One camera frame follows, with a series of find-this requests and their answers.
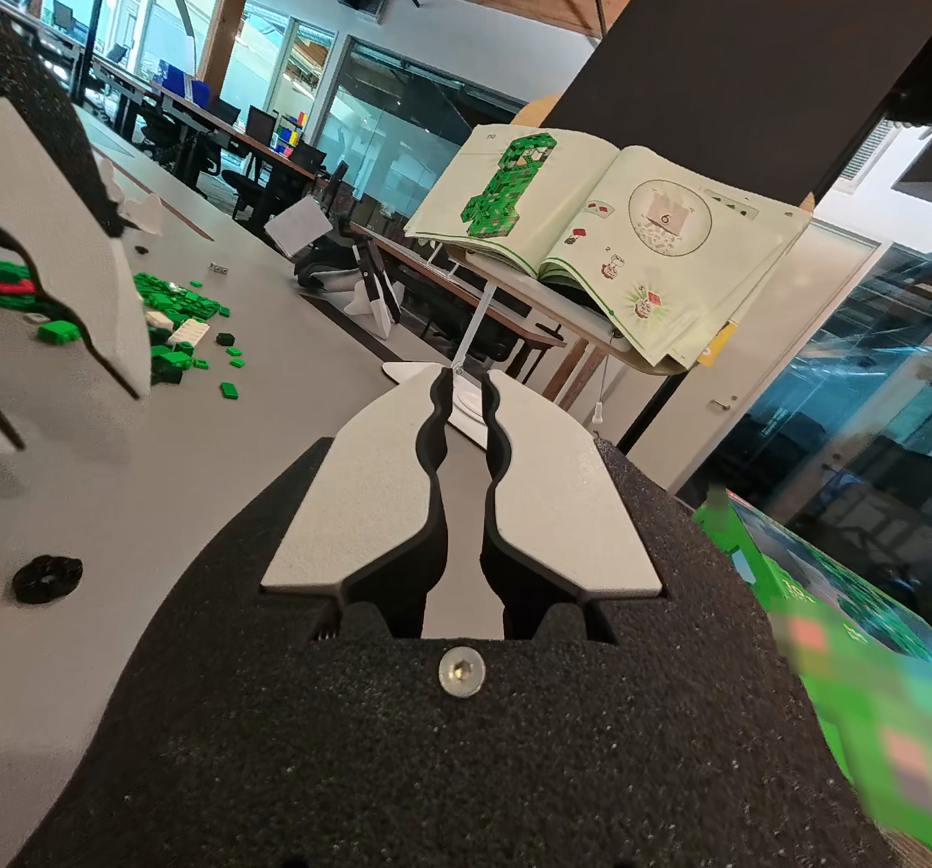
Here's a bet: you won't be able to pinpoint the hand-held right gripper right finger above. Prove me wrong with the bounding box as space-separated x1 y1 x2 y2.
479 370 665 639

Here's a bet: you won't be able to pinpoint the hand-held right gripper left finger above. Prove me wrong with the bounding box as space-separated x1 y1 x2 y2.
260 366 452 637

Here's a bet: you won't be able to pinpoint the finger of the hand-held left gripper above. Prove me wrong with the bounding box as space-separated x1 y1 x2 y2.
0 98 151 401

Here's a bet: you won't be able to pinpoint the pile of lego bricks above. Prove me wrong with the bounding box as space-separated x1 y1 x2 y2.
0 260 245 403

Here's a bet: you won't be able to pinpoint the green lego box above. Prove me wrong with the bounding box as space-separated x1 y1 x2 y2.
692 488 932 843

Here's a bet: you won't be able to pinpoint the open lego instruction book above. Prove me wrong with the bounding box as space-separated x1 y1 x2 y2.
402 124 814 375

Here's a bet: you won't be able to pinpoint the blue storage bins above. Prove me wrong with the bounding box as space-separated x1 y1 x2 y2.
156 58 212 106

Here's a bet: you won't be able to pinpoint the black office chair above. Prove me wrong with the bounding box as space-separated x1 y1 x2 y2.
222 142 327 224

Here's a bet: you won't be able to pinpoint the wooden pillar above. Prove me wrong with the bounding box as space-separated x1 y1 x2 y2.
195 0 265 86

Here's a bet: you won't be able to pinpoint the white card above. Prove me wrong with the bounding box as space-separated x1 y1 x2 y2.
264 197 334 259

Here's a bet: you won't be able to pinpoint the large black board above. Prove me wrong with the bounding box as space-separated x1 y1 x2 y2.
545 0 932 208

